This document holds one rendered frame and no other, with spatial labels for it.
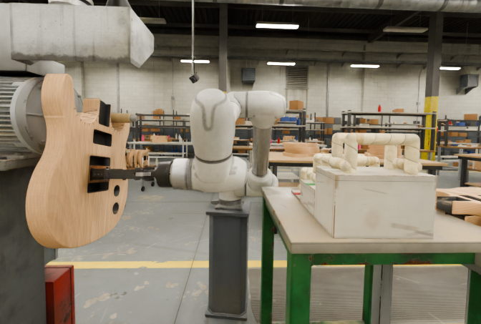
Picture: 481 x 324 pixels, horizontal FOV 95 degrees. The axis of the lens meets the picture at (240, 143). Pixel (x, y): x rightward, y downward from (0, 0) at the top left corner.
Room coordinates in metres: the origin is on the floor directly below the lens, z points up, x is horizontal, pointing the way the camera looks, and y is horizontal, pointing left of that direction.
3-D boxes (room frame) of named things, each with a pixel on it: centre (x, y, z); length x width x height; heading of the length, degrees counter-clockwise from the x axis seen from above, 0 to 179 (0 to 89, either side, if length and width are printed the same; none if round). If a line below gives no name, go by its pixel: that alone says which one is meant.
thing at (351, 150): (0.60, -0.30, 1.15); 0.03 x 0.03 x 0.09
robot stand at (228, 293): (1.50, 0.07, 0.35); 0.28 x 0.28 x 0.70; 85
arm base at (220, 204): (1.50, 0.08, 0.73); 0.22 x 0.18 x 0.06; 85
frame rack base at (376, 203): (0.65, -0.38, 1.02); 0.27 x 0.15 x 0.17; 92
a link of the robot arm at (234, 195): (1.50, 0.05, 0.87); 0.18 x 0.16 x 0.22; 87
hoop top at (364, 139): (0.60, -0.38, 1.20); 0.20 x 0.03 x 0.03; 91
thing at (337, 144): (0.68, -0.30, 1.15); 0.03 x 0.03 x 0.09
